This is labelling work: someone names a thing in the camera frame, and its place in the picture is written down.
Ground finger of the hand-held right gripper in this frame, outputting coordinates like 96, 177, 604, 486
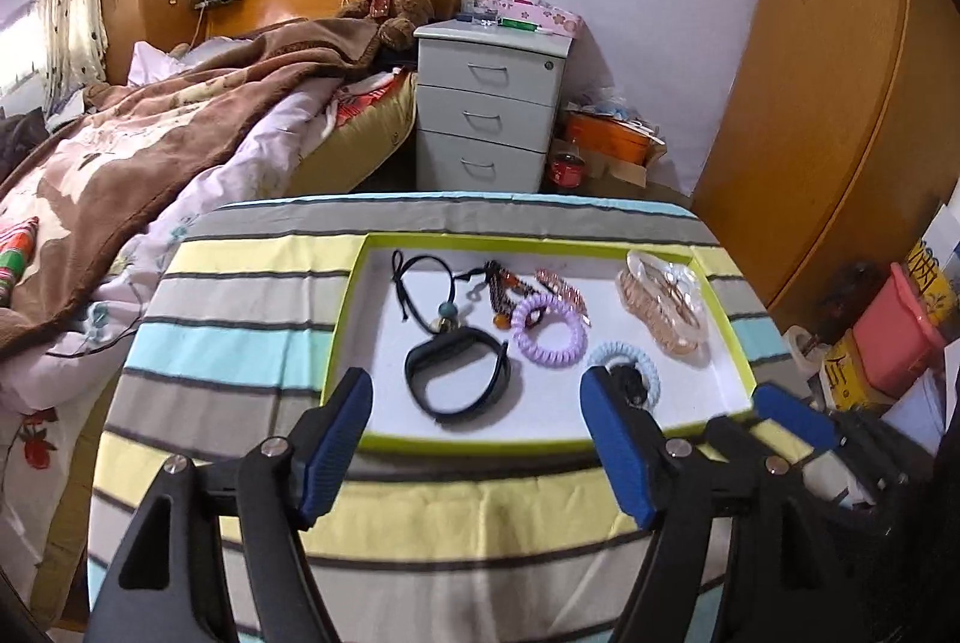
703, 414, 807, 470
752, 383, 845, 456

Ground purple spiral hair tie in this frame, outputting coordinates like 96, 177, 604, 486
510, 294, 590, 370

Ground black hair tie with charms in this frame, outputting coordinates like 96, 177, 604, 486
611, 365, 650, 408

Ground yellow printed box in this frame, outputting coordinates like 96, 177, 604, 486
821, 328, 893, 411
904, 238, 960, 314

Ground wooden wardrobe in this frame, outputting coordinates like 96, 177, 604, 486
690, 0, 960, 314

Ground yellow mattress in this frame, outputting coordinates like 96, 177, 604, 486
300, 73, 417, 194

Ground white paper sheets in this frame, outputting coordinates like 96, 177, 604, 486
919, 204, 960, 262

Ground red green striped cloth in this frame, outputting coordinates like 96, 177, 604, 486
0, 215, 42, 307

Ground orange box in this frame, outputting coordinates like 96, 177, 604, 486
564, 110, 665, 168

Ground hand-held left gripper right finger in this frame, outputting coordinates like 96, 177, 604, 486
579, 365, 848, 643

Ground black cord bracelet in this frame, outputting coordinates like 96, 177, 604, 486
390, 249, 481, 336

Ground white pillow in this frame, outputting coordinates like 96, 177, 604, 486
127, 39, 200, 89

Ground dark red bead bracelet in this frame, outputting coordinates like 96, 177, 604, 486
457, 259, 537, 325

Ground black wristband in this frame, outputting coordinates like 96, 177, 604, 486
403, 326, 513, 425

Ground grey nightstand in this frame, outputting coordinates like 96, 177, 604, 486
414, 17, 575, 194

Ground pink plastic bin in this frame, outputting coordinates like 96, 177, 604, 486
851, 262, 950, 398

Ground pink hair claw clip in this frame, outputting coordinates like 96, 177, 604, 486
616, 249, 710, 357

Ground green shallow box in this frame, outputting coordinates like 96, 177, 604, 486
321, 232, 757, 453

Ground red patterned pillow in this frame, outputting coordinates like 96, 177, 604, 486
330, 69, 417, 130

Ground white tape roll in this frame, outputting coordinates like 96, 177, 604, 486
784, 324, 826, 381

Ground light blue spiral hair tie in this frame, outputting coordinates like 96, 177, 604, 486
589, 339, 661, 408

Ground red drink bottle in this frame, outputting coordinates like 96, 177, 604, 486
551, 140, 586, 190

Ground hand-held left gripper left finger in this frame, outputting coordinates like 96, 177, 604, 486
88, 367, 374, 643

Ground pink floral box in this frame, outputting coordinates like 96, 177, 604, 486
495, 0, 584, 37

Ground brown blanket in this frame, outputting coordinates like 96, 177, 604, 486
0, 17, 391, 359

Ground rhinestone hair clip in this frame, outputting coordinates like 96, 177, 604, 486
534, 268, 593, 329

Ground dotted curtain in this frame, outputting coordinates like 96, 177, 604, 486
34, 0, 110, 112

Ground clear plastic bag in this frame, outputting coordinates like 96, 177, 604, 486
566, 84, 665, 127

